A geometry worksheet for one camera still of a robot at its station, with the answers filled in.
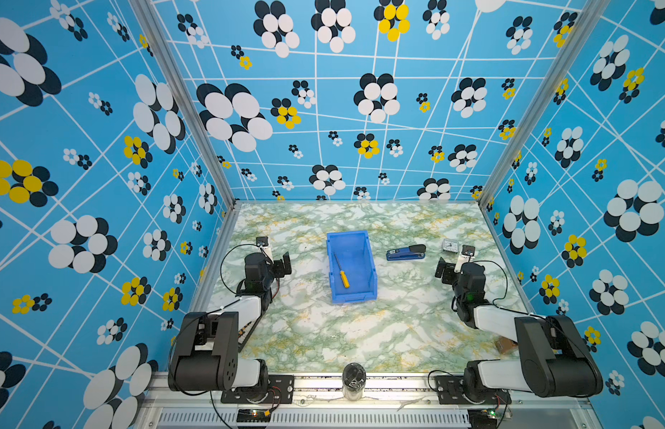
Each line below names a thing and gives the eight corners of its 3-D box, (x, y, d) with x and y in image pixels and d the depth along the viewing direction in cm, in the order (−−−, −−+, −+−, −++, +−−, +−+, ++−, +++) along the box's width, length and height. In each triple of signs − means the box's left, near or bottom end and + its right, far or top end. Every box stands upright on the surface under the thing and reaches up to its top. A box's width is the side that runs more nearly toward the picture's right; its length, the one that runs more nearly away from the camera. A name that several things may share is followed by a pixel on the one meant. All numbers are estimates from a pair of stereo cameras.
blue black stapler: (386, 260, 103) (388, 254, 99) (385, 251, 106) (387, 244, 102) (424, 260, 103) (427, 254, 99) (422, 250, 106) (425, 244, 102)
